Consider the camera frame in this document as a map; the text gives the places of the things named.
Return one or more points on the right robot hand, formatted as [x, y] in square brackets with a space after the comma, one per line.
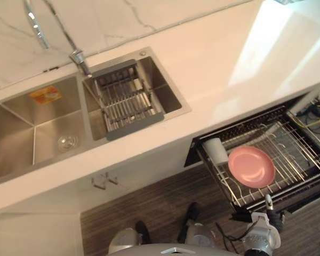
[276, 220]

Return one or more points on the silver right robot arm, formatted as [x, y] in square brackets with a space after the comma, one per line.
[258, 237]

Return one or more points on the black dishwasher drawer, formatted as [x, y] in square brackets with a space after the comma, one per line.
[313, 184]

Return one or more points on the white cylindrical cup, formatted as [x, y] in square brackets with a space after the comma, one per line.
[216, 150]

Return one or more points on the round steel sink button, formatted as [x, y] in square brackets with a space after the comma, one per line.
[142, 52]

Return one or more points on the stainless steel double sink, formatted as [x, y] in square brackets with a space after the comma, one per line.
[56, 120]

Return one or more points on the pink plate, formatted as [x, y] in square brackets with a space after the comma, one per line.
[252, 166]

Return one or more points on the silver right robot leg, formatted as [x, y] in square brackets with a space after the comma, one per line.
[200, 232]

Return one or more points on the dark right robot foot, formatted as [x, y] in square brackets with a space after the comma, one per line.
[190, 218]

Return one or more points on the dark robot foot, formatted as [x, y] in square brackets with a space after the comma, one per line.
[143, 230]
[190, 218]

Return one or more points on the grey robot torso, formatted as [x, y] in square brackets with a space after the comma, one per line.
[186, 249]

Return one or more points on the dark left robot foot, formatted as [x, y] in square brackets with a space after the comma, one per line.
[143, 230]

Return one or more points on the orange sticker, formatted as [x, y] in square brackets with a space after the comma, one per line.
[46, 94]

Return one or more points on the chrome kitchen faucet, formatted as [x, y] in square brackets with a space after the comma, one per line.
[38, 32]

